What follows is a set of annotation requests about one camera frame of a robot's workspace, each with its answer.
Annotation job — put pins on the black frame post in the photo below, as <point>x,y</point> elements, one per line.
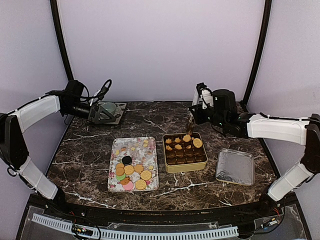
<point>65,52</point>
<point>258,53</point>

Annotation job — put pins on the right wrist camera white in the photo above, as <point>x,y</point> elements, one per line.
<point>205,95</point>

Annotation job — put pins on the silver tin lid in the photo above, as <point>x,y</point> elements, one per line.
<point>235,167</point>

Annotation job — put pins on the floral rectangular tray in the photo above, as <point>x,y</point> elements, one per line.
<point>142,151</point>

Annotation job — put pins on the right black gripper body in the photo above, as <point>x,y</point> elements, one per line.
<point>201,119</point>

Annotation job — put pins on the right black frame post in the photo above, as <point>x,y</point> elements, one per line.
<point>258,53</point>

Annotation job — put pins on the left black frame post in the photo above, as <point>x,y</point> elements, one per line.
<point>65,52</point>

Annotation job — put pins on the green macaron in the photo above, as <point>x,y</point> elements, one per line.
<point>120,177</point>

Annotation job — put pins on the gold cookie tin box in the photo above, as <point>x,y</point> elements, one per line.
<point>181,156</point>

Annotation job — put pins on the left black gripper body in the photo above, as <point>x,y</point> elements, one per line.
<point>90,118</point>

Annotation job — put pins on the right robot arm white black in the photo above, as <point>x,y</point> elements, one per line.
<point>219,108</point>

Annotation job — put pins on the black sandwich cookie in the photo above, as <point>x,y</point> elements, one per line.
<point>127,160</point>

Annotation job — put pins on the pink macaron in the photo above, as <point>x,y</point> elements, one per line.
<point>129,186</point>

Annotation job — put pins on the brown round cookie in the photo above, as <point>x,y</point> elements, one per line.
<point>120,171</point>

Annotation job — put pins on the chocolate chip cookie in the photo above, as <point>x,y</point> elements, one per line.
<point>125,181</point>

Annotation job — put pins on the white cable duct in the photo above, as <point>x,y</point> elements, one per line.
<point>123,231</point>

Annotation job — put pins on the green ceramic bowl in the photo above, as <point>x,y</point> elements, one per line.
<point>109,107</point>

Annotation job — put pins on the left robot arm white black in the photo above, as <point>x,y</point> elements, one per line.
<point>27,127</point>

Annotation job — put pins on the floral square coaster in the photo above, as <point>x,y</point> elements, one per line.
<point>117,112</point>

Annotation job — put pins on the metal serving tongs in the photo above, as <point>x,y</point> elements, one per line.
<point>190,123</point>

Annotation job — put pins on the round waffle cookie bottom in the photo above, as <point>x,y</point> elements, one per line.
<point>140,184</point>

